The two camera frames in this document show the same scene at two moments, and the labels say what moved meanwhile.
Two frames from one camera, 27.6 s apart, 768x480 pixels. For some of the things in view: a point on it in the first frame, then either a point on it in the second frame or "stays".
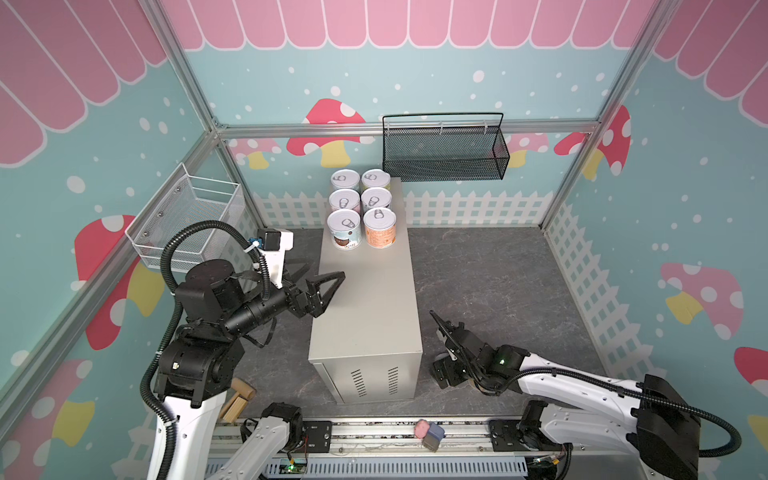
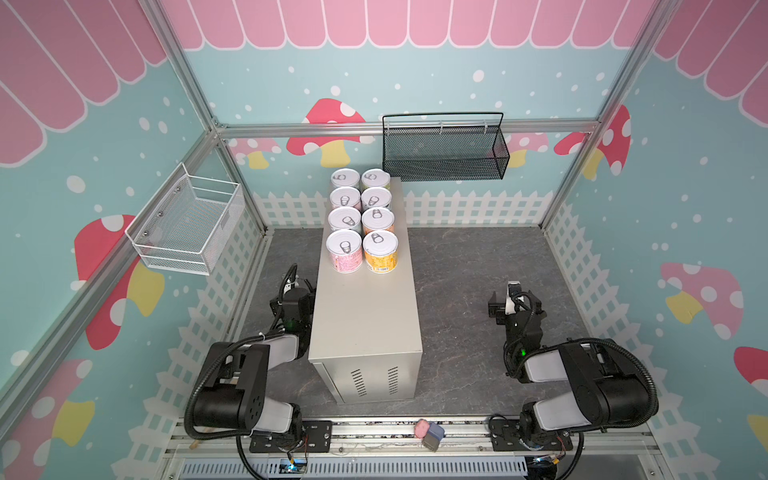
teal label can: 345,179 stays
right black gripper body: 459,351 to 501,305
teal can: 376,197 stays
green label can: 375,178 stays
